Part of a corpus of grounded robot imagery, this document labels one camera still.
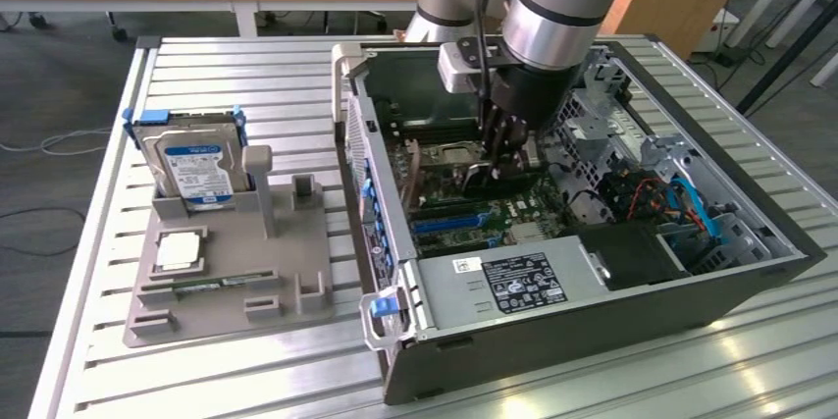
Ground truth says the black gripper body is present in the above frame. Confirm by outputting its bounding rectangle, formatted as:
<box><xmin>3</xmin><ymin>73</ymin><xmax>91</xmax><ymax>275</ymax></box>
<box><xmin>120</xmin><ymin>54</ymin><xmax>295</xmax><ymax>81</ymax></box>
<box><xmin>490</xmin><ymin>64</ymin><xmax>583</xmax><ymax>134</ymax></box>

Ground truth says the black camera cable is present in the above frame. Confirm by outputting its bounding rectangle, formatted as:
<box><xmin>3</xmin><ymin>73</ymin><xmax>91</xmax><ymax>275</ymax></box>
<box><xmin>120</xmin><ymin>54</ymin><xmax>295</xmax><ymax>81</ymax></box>
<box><xmin>474</xmin><ymin>0</ymin><xmax>525</xmax><ymax>114</ymax></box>

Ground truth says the silver CPU chip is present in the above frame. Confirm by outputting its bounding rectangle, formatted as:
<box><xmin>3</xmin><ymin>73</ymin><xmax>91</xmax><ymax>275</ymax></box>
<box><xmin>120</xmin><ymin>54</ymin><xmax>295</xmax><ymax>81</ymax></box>
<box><xmin>155</xmin><ymin>233</ymin><xmax>202</xmax><ymax>271</ymax></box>

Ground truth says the black slanted pole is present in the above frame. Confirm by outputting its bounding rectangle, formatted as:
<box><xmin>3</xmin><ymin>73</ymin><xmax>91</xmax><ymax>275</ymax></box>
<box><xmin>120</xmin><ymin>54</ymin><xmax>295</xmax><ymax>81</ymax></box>
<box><xmin>736</xmin><ymin>0</ymin><xmax>838</xmax><ymax>114</ymax></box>

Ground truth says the blue case latch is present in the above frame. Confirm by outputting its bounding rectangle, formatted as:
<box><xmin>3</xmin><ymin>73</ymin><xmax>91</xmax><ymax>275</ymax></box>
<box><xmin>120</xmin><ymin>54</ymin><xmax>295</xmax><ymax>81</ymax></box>
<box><xmin>370</xmin><ymin>290</ymin><xmax>399</xmax><ymax>317</ymax></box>

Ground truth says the black floor cable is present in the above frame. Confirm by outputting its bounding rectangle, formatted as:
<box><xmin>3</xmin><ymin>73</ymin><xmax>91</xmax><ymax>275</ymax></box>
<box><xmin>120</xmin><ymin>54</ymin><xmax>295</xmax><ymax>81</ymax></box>
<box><xmin>0</xmin><ymin>207</ymin><xmax>87</xmax><ymax>253</ymax></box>

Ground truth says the orange wire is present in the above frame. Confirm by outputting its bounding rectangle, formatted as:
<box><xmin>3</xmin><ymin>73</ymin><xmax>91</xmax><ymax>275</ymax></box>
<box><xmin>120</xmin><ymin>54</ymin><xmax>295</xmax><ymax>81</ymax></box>
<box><xmin>627</xmin><ymin>178</ymin><xmax>689</xmax><ymax>224</ymax></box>

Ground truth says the metal CPU socket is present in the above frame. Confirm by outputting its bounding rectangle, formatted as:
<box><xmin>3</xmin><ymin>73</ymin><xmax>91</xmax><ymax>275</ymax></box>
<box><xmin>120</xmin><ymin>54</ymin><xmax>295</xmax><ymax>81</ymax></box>
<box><xmin>422</xmin><ymin>142</ymin><xmax>490</xmax><ymax>173</ymax></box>

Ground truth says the black expansion slot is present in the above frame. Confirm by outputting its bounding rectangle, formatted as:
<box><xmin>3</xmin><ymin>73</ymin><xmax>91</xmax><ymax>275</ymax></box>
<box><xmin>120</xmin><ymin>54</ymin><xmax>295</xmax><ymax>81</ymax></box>
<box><xmin>418</xmin><ymin>235</ymin><xmax>506</xmax><ymax>249</ymax></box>

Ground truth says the large metal disk bay cage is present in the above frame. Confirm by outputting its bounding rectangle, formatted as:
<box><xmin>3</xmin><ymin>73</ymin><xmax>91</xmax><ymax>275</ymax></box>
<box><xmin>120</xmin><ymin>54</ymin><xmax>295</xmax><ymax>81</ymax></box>
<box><xmin>559</xmin><ymin>87</ymin><xmax>657</xmax><ymax>184</ymax></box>

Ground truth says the green motherboard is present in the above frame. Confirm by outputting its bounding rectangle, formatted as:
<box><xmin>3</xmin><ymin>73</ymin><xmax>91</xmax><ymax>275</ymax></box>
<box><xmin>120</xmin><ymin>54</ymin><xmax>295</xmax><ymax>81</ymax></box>
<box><xmin>385</xmin><ymin>114</ymin><xmax>591</xmax><ymax>258</ymax></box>

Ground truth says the hard disk with blue caddy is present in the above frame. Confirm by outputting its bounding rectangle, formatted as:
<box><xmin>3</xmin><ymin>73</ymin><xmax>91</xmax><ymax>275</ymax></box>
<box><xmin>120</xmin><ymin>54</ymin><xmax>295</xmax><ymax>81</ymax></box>
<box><xmin>120</xmin><ymin>105</ymin><xmax>244</xmax><ymax>214</ymax></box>

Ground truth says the small metal disk bay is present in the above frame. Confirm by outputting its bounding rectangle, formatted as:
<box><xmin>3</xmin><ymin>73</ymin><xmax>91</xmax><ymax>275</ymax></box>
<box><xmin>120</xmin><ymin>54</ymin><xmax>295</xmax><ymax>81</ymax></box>
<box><xmin>658</xmin><ymin>212</ymin><xmax>778</xmax><ymax>277</ymax></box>

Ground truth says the blue expansion slot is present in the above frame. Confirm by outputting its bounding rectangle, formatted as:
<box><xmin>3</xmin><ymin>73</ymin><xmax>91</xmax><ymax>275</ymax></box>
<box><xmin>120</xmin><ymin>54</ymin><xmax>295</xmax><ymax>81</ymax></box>
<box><xmin>410</xmin><ymin>212</ymin><xmax>494</xmax><ymax>235</ymax></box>

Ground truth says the grey parts rack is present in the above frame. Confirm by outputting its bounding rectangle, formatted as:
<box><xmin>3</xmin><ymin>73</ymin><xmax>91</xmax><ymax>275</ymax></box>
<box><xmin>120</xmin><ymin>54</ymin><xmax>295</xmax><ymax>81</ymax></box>
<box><xmin>122</xmin><ymin>143</ymin><xmax>335</xmax><ymax>349</ymax></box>

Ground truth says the black open PC case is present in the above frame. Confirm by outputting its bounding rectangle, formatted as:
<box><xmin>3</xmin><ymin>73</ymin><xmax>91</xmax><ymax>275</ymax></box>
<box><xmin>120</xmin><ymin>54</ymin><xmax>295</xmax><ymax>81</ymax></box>
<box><xmin>331</xmin><ymin>35</ymin><xmax>828</xmax><ymax>406</ymax></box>

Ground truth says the white floor cable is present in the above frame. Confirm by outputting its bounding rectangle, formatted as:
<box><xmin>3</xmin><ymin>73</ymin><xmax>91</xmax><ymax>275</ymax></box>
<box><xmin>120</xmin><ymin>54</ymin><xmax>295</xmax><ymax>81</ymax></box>
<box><xmin>0</xmin><ymin>127</ymin><xmax>112</xmax><ymax>155</ymax></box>

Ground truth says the white device red mark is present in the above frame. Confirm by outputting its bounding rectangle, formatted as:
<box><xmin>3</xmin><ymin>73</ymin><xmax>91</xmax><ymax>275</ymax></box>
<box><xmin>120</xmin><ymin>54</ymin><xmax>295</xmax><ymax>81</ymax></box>
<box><xmin>693</xmin><ymin>9</ymin><xmax>741</xmax><ymax>55</ymax></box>

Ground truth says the blue wire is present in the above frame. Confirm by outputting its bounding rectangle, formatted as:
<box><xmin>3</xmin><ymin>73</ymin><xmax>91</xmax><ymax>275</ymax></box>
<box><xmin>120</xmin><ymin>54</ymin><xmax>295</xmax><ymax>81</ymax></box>
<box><xmin>670</xmin><ymin>176</ymin><xmax>722</xmax><ymax>243</ymax></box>

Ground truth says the grey power supply unit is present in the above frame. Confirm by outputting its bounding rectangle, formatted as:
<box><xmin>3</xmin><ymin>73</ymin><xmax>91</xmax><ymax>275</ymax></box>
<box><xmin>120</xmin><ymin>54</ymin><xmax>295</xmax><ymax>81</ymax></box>
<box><xmin>415</xmin><ymin>236</ymin><xmax>607</xmax><ymax>332</ymax></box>

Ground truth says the dark graphics card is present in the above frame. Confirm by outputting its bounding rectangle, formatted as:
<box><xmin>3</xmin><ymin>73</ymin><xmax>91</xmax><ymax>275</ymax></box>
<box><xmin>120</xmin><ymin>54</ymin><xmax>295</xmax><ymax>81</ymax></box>
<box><xmin>403</xmin><ymin>137</ymin><xmax>546</xmax><ymax>205</ymax></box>

